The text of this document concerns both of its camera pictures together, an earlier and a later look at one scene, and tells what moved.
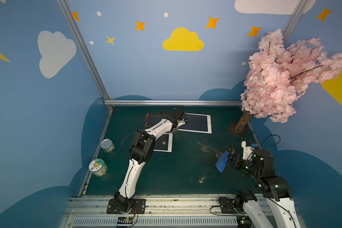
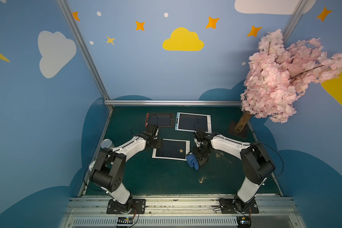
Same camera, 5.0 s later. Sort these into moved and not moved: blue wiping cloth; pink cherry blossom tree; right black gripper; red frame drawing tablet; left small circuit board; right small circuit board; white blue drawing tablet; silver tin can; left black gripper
Moved: left black gripper; right black gripper; blue wiping cloth
Not moved: white blue drawing tablet; silver tin can; right small circuit board; left small circuit board; red frame drawing tablet; pink cherry blossom tree
